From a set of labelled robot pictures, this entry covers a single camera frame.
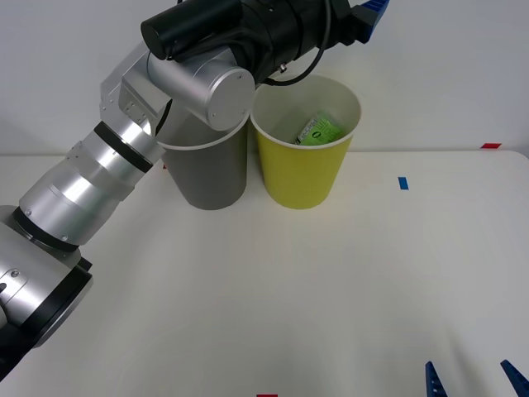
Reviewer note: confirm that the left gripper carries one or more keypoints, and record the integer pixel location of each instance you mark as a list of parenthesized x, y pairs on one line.
[(346, 22)]

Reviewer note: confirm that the grey plastic waste bin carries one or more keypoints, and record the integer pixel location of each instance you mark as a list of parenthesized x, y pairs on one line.
[(215, 173)]

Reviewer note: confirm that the green label plastic bottle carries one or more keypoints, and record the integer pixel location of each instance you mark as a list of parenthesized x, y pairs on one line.
[(320, 131)]

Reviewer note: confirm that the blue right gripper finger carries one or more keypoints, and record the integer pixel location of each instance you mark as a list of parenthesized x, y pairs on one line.
[(518, 380), (434, 382)]

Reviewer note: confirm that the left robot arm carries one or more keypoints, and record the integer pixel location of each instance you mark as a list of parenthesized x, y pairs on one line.
[(82, 186)]

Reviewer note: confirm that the yellow-green plastic waste bin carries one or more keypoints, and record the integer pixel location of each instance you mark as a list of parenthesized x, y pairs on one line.
[(301, 173)]

